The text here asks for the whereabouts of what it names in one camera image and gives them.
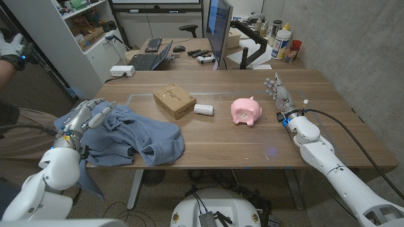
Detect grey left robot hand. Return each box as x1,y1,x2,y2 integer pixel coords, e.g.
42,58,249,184
52,98,118,155

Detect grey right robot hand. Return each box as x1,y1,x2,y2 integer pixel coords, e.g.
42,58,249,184
264,73,300,120

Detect white gloved person hand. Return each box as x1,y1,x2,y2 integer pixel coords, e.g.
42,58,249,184
0,31,25,58

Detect person bare forearm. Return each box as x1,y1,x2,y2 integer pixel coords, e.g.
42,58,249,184
0,60,16,89

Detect pink plastic piggy bank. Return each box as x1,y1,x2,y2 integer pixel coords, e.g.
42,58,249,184
230,96,263,126

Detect blue hoodie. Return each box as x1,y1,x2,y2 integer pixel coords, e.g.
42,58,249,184
53,101,186,202

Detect plain tan cardboard box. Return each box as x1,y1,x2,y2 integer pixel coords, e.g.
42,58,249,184
227,27,242,49

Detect white thread spool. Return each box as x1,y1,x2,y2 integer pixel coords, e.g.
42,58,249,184
193,103,215,117

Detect open cardboard box with clutter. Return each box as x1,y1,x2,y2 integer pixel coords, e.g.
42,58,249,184
77,26,106,51

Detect small brown cardboard box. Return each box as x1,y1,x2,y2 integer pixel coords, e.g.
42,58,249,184
153,82,198,120

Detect black wrist tracker band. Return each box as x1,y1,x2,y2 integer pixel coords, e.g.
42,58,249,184
1,54,28,71

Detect clear glass cup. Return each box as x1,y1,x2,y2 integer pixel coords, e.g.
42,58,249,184
283,46,299,63

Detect white wipes canister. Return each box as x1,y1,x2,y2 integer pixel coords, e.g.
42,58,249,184
271,29,292,61

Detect white paper sheets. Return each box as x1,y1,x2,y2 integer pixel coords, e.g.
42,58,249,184
225,38,275,67

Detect white shelf cabinet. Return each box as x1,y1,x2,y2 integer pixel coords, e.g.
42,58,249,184
3,0,127,100

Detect seated person tan trousers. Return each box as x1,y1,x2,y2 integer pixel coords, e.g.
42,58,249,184
0,100,69,193

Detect dark lid jar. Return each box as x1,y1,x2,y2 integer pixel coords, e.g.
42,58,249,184
268,20,283,47

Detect white power strip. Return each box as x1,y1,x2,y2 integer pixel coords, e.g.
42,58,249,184
109,64,136,78

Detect white game controller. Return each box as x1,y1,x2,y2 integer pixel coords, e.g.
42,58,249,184
196,54,216,65

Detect grey metal table leg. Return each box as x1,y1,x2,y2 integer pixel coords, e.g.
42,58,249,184
283,169,305,211
126,169,145,211

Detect black laptop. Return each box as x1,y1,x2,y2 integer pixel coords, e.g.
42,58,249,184
128,40,174,71

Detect large computer monitor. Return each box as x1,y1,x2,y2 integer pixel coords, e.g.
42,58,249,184
205,0,234,71

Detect black floor fan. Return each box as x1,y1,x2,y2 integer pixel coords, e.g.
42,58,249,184
141,169,167,187

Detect wooden office desk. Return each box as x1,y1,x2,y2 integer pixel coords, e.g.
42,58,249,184
124,37,307,71

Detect black keyboard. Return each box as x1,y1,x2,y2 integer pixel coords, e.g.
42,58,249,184
144,37,163,53

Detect black office chair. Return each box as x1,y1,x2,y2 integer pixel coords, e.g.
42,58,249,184
178,24,199,38

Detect white robot torso base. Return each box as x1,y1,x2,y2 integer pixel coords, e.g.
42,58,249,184
170,188,262,227

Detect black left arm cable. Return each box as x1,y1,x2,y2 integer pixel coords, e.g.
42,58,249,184
0,124,59,138

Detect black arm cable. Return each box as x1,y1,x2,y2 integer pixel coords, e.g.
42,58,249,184
0,124,59,138
302,108,404,201

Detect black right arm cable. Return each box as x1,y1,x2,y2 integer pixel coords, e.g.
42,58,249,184
302,108,404,201

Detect black floor cable bundle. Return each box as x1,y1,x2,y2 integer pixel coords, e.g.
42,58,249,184
186,169,272,221

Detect whiteboard with black frame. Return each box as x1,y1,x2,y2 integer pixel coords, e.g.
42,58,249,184
110,0,203,14

